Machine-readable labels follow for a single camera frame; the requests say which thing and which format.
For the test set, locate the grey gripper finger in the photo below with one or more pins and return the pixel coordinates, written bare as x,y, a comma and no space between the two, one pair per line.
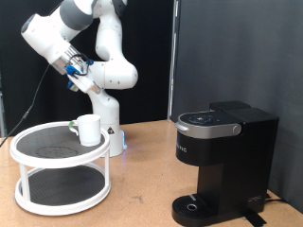
97,90

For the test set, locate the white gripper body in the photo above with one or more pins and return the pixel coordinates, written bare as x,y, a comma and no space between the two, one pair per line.
84,82

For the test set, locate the black Keurig coffee machine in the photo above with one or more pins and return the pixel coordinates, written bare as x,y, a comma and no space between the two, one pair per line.
236,164

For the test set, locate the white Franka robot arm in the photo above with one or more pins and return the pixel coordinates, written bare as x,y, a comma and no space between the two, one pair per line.
107,75

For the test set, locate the white mug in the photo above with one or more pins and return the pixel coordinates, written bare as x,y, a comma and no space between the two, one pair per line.
90,130

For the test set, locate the black backdrop curtain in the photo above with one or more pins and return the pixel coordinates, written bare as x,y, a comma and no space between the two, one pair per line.
151,47

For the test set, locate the white two-tier turntable stand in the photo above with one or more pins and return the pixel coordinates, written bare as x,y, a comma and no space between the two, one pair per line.
63,189

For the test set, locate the black tape strip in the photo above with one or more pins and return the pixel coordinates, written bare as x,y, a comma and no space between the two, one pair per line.
254,218

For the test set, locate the wrist camera on blue mount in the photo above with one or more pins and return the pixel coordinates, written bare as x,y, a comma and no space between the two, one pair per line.
72,85

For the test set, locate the grey metal post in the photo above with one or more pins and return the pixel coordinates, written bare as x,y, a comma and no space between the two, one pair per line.
2,113

